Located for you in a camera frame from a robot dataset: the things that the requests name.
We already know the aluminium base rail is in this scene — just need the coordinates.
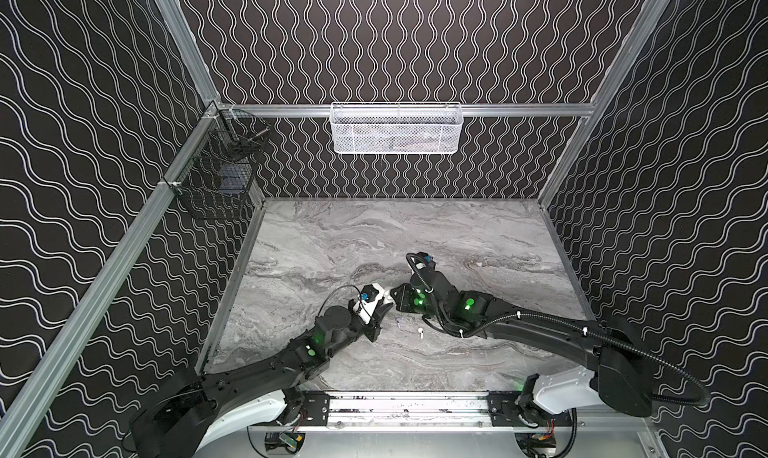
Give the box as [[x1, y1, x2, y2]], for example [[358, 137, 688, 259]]
[[161, 389, 661, 435]]

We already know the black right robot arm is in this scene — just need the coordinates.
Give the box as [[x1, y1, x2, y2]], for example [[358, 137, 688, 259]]
[[390, 269, 711, 422]]

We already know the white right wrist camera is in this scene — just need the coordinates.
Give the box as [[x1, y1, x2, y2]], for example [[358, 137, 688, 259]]
[[413, 252, 435, 271]]

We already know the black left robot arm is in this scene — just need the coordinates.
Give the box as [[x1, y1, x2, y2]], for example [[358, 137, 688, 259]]
[[128, 297, 394, 457]]

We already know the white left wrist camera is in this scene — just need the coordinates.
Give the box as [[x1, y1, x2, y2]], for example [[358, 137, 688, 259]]
[[352, 283, 389, 324]]

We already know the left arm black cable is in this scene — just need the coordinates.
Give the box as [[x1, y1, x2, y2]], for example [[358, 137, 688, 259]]
[[316, 283, 364, 318]]

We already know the white wire mesh basket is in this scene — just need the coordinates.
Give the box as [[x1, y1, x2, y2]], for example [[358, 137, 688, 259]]
[[329, 102, 464, 155]]

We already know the black wire basket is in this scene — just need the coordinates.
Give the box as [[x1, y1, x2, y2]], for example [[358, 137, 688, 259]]
[[171, 108, 273, 222]]

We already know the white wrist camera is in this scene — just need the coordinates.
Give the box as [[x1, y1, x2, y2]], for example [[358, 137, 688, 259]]
[[413, 252, 435, 271], [352, 283, 389, 324]]

